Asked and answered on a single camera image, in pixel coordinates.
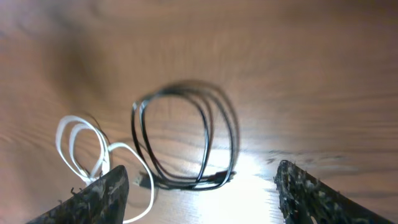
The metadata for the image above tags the black USB cable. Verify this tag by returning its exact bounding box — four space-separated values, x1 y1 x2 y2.
130 80 240 191

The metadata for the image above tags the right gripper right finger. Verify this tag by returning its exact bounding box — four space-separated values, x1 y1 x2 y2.
274 160 391 224

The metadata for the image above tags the white USB cable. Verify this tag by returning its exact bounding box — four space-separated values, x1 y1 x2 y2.
55 114 155 224

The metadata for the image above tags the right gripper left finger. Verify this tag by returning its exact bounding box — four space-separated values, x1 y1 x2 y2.
29 165 129 224

